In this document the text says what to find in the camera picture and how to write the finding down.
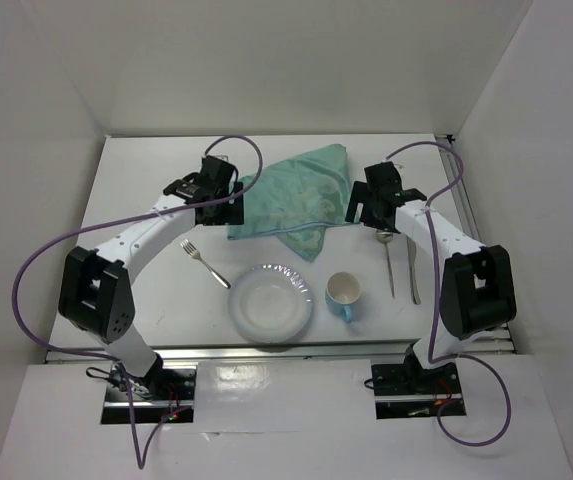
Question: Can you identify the aluminium front rail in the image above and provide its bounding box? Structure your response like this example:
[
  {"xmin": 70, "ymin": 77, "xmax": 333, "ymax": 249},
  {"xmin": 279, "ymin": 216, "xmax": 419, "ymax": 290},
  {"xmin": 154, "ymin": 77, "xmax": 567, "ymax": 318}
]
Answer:
[{"xmin": 45, "ymin": 329, "xmax": 516, "ymax": 364}]

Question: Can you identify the silver fork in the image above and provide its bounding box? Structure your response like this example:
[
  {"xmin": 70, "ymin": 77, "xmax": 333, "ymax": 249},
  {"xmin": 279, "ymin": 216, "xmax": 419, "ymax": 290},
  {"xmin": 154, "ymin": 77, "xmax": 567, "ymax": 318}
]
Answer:
[{"xmin": 180, "ymin": 239, "xmax": 231, "ymax": 290}]

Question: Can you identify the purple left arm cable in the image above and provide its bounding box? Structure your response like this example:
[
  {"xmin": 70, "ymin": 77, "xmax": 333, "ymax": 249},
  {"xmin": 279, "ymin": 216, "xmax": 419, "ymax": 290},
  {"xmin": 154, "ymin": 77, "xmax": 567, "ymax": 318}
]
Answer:
[{"xmin": 11, "ymin": 134, "xmax": 266, "ymax": 471}]

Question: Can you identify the white ceramic plate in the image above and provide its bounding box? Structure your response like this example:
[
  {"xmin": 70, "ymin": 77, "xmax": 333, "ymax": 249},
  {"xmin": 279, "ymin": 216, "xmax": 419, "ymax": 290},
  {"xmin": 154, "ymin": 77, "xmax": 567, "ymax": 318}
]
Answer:
[{"xmin": 227, "ymin": 263, "xmax": 313, "ymax": 344}]

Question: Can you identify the teal patterned cloth placemat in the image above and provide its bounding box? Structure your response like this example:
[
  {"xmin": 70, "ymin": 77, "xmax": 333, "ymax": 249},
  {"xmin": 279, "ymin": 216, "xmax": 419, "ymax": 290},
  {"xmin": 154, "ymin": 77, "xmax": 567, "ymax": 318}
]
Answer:
[{"xmin": 227, "ymin": 144, "xmax": 352, "ymax": 263}]

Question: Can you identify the light blue mug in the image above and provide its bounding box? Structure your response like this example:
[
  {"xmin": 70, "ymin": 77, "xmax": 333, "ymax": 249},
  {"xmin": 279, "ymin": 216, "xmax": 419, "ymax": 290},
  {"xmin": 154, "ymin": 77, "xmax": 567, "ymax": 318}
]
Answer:
[{"xmin": 325, "ymin": 272, "xmax": 362, "ymax": 324}]

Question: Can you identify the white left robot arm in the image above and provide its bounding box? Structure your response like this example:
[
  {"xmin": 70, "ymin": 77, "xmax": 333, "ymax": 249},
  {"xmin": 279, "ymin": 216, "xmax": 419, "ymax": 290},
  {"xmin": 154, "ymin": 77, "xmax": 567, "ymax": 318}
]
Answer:
[{"xmin": 58, "ymin": 155, "xmax": 244, "ymax": 399}]

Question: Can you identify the silver table knife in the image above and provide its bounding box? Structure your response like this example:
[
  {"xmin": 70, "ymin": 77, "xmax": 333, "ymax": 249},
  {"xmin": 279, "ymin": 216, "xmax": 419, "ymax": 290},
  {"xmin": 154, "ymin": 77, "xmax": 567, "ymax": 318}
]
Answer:
[{"xmin": 406, "ymin": 237, "xmax": 421, "ymax": 305}]

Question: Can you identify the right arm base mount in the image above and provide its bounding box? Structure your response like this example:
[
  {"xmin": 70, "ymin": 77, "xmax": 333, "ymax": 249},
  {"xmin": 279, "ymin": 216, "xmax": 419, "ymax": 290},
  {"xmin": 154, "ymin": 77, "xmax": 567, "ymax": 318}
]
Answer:
[{"xmin": 363, "ymin": 346, "xmax": 466, "ymax": 420}]

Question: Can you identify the silver spoon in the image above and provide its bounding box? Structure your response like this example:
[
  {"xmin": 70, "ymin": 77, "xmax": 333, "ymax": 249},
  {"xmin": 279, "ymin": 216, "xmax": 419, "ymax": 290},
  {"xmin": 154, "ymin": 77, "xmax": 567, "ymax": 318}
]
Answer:
[{"xmin": 376, "ymin": 230, "xmax": 395, "ymax": 298}]

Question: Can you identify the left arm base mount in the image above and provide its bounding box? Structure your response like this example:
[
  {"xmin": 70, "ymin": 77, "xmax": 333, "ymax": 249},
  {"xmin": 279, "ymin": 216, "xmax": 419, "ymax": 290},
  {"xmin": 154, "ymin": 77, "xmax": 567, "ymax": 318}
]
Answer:
[{"xmin": 85, "ymin": 365, "xmax": 197, "ymax": 425}]

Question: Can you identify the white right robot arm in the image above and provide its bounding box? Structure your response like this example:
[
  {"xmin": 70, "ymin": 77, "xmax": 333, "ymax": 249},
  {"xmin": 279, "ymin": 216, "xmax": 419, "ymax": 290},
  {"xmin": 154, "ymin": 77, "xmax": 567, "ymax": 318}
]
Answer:
[{"xmin": 346, "ymin": 162, "xmax": 516, "ymax": 393}]

